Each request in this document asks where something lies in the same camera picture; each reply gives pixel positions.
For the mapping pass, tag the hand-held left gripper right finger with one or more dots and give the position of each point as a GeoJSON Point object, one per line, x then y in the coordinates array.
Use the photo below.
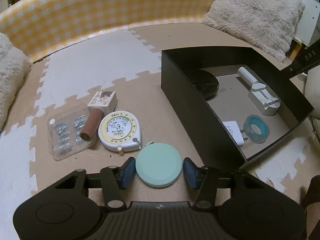
{"type": "Point", "coordinates": [190, 173]}

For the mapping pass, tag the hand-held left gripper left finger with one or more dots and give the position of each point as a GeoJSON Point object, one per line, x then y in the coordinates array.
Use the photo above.
{"type": "Point", "coordinates": [127, 173]}

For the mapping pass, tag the mint green round compact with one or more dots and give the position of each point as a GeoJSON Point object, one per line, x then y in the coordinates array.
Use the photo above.
{"type": "Point", "coordinates": [158, 165]}

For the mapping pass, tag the white watch link tool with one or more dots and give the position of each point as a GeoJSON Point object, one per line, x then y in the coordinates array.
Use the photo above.
{"type": "Point", "coordinates": [262, 96]}

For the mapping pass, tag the white charger plug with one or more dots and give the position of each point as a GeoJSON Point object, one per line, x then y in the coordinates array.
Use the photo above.
{"type": "Point", "coordinates": [233, 131]}

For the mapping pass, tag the teal tape roll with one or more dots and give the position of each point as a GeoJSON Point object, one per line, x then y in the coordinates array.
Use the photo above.
{"type": "Point", "coordinates": [263, 130]}

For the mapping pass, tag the black oval case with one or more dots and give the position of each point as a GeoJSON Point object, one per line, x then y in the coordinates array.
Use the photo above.
{"type": "Point", "coordinates": [206, 83]}

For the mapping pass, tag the black box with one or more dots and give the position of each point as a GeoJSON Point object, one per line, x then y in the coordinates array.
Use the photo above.
{"type": "Point", "coordinates": [185, 80]}

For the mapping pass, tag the white round tape measure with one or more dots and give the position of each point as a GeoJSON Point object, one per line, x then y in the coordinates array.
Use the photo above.
{"type": "Point", "coordinates": [119, 130]}

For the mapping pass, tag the brown cylinder tube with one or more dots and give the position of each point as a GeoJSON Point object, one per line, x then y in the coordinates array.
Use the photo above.
{"type": "Point", "coordinates": [91, 123]}

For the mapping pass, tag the white fluffy pillow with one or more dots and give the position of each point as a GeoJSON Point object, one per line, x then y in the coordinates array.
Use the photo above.
{"type": "Point", "coordinates": [11, 75]}
{"type": "Point", "coordinates": [255, 12]}

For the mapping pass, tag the clear plastic parts box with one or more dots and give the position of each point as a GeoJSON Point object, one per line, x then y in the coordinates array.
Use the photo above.
{"type": "Point", "coordinates": [65, 140]}

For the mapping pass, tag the small white printed box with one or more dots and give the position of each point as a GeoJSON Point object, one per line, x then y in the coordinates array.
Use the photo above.
{"type": "Point", "coordinates": [102, 100]}

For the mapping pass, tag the beige white foam puzzle mat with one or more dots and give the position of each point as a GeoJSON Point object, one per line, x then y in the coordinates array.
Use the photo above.
{"type": "Point", "coordinates": [140, 62]}

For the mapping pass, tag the yellow checkered mattress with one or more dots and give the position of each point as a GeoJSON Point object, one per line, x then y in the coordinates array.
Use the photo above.
{"type": "Point", "coordinates": [87, 12]}

